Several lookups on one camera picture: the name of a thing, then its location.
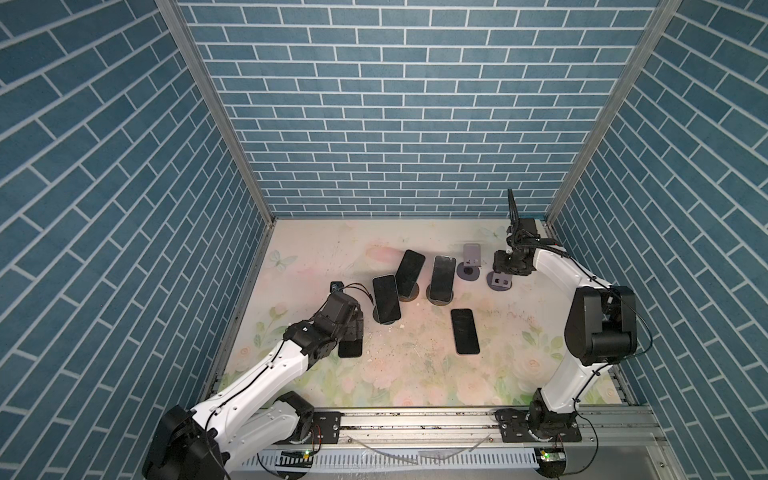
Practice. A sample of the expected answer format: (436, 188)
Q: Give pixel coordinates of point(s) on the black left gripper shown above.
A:
(356, 325)

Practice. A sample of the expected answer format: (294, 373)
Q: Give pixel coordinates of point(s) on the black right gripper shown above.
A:
(498, 263)

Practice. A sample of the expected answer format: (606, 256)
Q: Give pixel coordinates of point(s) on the black phone front stand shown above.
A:
(350, 349)

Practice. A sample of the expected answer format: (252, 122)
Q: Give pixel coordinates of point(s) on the black phone stand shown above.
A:
(350, 349)
(387, 305)

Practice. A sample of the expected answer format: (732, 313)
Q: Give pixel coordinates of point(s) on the grey phone stand front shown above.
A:
(499, 282)

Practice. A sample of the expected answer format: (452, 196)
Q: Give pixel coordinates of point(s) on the black phone pink case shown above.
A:
(464, 332)

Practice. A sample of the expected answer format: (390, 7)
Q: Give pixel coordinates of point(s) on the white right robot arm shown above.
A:
(600, 331)

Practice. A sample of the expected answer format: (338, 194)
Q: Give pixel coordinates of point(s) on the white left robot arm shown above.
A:
(218, 434)

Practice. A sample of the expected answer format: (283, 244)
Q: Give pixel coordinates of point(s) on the grey metal phone stand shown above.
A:
(469, 267)

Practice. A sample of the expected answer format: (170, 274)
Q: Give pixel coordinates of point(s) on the black phone back middle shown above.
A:
(407, 275)

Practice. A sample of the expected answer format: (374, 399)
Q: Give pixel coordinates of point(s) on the black phone back right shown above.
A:
(440, 290)

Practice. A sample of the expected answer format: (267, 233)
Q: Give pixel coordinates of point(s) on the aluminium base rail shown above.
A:
(608, 442)

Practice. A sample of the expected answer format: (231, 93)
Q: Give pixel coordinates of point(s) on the aluminium corner post right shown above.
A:
(657, 24)

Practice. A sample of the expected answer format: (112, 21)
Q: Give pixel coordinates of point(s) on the aluminium corner post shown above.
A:
(657, 24)
(182, 36)

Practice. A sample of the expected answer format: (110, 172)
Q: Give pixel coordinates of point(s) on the aluminium corner post left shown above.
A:
(182, 36)

